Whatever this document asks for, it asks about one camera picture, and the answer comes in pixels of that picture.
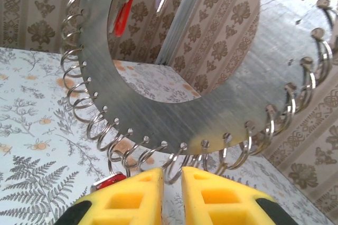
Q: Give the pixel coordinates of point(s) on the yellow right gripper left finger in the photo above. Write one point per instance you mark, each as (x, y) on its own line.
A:
(148, 188)

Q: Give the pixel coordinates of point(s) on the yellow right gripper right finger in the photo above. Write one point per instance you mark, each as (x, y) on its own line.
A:
(192, 188)

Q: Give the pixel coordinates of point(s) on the red key tag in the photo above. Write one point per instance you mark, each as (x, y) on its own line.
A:
(111, 181)
(124, 21)

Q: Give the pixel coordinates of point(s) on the aluminium corner post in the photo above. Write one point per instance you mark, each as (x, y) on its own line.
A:
(182, 24)

